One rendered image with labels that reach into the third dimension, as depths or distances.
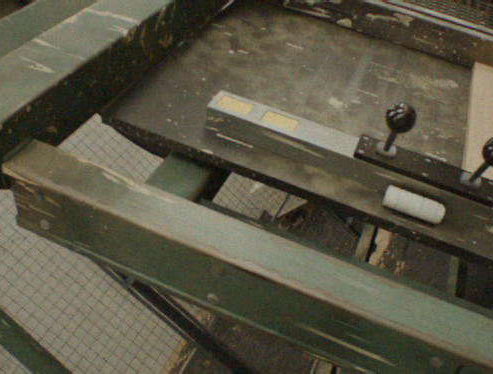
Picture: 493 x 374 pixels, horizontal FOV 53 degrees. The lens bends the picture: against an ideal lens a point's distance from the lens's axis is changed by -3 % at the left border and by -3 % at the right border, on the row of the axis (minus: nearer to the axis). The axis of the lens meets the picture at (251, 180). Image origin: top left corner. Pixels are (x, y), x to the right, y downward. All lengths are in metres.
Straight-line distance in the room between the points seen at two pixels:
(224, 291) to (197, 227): 0.08
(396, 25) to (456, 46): 0.13
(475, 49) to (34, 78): 0.84
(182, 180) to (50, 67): 0.23
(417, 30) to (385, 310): 0.72
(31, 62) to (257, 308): 0.43
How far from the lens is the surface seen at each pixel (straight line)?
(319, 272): 0.54
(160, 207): 0.57
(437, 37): 1.14
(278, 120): 0.74
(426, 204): 0.70
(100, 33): 0.79
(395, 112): 0.61
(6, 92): 0.67
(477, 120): 0.95
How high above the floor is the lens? 1.73
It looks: 11 degrees down
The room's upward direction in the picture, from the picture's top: 46 degrees counter-clockwise
